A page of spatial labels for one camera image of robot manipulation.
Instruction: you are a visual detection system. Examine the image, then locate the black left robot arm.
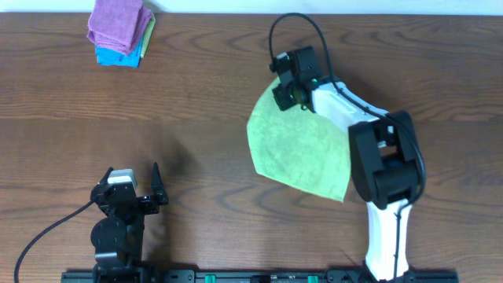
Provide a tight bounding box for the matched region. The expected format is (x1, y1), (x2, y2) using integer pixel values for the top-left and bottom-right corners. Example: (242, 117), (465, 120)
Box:
(90, 164), (168, 282)

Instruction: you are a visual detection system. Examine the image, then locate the folded blue cloth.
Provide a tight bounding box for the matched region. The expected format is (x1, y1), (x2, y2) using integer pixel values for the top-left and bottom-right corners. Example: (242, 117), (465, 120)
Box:
(95, 39), (143, 68)

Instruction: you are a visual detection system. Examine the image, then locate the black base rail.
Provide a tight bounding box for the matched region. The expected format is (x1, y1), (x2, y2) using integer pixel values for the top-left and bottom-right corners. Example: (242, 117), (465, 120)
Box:
(61, 268), (460, 283)

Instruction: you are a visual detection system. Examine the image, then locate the folded yellow-green cloth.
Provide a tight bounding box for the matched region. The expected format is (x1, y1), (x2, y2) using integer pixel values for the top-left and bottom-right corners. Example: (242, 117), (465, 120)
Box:
(141, 14), (156, 58)

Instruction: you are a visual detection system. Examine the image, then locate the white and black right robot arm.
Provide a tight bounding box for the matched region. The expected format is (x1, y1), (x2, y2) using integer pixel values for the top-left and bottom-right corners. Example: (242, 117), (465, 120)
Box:
(270, 47), (424, 282)

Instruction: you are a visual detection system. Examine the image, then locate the folded purple cloth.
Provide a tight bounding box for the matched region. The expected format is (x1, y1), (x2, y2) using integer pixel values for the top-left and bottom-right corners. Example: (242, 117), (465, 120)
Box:
(87, 0), (152, 55)

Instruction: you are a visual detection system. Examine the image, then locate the green microfiber cloth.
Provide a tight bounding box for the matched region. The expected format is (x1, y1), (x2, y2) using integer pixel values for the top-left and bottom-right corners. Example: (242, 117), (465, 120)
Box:
(247, 79), (351, 202)

